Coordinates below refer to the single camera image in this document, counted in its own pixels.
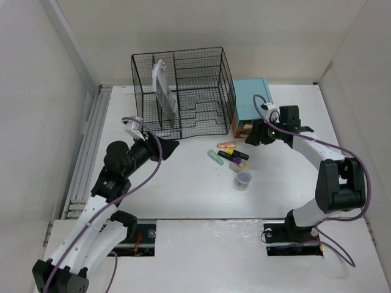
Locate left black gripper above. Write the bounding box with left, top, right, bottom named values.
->
left=122, top=131, right=178, bottom=178

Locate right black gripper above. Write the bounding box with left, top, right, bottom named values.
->
left=244, top=117, right=286, bottom=145

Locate purple black highlighter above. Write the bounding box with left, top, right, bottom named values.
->
left=217, top=151, right=249, bottom=162

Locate yellow highlighter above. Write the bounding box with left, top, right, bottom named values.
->
left=225, top=147, right=235, bottom=155

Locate green highlighter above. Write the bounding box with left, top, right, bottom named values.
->
left=207, top=150, right=224, bottom=165

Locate clear jar of pins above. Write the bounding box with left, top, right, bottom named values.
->
left=235, top=170, right=252, bottom=190

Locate teal and orange drawer box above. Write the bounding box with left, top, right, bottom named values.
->
left=232, top=78, right=274, bottom=139

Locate black setup guide booklet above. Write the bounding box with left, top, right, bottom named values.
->
left=155, top=78, right=177, bottom=128

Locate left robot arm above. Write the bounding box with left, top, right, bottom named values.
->
left=32, top=133, right=179, bottom=292

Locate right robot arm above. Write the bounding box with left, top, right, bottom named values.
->
left=246, top=103, right=371, bottom=244

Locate orange highlighter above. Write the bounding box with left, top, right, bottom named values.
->
left=216, top=142, right=236, bottom=149

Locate grey eraser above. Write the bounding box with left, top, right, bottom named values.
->
left=229, top=164, right=242, bottom=172

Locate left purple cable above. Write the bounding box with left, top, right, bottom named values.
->
left=39, top=116, right=163, bottom=293

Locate purple cable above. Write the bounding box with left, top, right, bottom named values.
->
left=39, top=116, right=163, bottom=293
left=252, top=94, right=373, bottom=269

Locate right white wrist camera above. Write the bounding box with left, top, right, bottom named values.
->
left=261, top=103, right=280, bottom=122

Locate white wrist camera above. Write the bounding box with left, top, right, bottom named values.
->
left=121, top=116, right=145, bottom=141
left=261, top=103, right=280, bottom=122

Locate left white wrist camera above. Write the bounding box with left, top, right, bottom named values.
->
left=121, top=116, right=145, bottom=141

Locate black wire mesh organizer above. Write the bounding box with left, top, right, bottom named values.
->
left=131, top=47, right=236, bottom=140

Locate aluminium rail frame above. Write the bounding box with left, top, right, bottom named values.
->
left=59, top=85, right=112, bottom=220

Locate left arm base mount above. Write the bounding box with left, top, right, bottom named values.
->
left=112, top=220, right=157, bottom=257

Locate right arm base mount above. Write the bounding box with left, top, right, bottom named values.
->
left=261, top=220, right=323, bottom=256

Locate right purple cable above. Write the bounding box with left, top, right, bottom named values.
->
left=252, top=94, right=373, bottom=269

